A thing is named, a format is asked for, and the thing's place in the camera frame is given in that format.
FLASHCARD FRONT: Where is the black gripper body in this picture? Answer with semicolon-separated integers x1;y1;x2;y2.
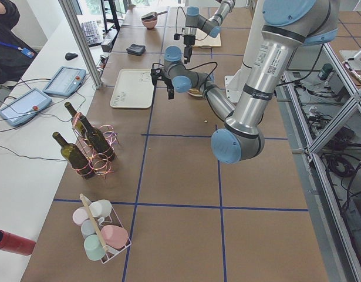
150;63;174;87
173;33;195;46

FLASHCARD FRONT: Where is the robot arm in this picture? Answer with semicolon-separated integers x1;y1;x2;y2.
151;1;340;164
174;0;235;64

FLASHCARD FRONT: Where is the cream bear tray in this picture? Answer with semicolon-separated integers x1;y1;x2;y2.
110;69;154;109

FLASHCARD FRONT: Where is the wooden cutting board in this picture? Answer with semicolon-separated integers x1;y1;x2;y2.
194;26;222;48

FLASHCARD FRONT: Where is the white plate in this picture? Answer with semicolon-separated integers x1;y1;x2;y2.
187;91;203;98

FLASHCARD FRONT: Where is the grey folded cloth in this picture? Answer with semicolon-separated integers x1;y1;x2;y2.
126;43;146;56

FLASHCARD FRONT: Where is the pink bowl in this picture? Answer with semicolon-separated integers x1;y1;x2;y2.
141;19;157;29

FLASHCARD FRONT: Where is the steel scoop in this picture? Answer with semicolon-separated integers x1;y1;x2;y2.
141;11;167;21

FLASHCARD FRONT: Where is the black keyboard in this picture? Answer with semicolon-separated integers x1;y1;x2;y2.
81;21;103;47

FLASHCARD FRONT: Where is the middle green wine bottle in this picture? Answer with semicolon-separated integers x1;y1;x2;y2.
79;115;116;161

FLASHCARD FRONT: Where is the green wine bottle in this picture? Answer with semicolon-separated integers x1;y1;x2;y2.
64;102;86;139
52;132;95;179
79;115;116;161

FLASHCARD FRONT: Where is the black computer mouse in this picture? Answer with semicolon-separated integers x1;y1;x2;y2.
65;52;78;61

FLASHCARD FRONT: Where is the far blue tablet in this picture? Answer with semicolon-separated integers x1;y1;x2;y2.
43;66;86;98

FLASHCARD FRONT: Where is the blue tablet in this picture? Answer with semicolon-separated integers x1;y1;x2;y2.
43;66;86;98
0;88;52;127

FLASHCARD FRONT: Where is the back green wine bottle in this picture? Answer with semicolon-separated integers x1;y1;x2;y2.
64;102;86;139

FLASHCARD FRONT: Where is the front green wine bottle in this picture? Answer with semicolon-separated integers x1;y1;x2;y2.
52;132;95;179

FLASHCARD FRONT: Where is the near blue tablet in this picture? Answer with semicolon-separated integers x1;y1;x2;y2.
0;88;52;127

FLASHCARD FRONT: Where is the white cup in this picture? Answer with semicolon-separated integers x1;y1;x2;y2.
89;199;112;218

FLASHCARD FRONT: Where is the person in black jacket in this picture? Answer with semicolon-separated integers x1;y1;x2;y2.
0;0;37;84

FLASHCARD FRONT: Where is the lilac cup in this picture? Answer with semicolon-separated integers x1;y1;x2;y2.
72;207;89;226

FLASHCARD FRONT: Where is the pink cup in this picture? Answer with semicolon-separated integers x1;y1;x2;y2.
101;225;129;249

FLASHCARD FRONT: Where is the grey-blue cup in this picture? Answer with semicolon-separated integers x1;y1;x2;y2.
80;219;96;239

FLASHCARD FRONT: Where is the mint green cup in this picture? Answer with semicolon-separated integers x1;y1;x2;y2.
83;234;106;261

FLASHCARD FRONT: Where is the red cylinder bottle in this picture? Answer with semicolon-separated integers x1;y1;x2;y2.
0;230;36;256

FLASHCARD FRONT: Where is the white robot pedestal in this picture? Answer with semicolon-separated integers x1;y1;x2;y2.
224;0;281;103

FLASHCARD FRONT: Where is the copper wire bottle rack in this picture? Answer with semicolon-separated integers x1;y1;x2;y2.
72;112;117;178

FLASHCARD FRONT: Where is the aluminium frame post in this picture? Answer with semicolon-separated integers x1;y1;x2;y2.
58;0;103;89

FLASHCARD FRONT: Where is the white wire cup rack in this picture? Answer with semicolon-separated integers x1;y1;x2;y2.
79;193;132;264

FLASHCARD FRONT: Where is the wooden rack handle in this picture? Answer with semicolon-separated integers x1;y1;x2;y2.
79;193;108;253

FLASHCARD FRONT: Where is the black cable bundle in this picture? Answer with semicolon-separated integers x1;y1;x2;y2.
297;79;361;212

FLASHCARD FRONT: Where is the aluminium side frame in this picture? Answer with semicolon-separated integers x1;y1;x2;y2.
278;45;361;281

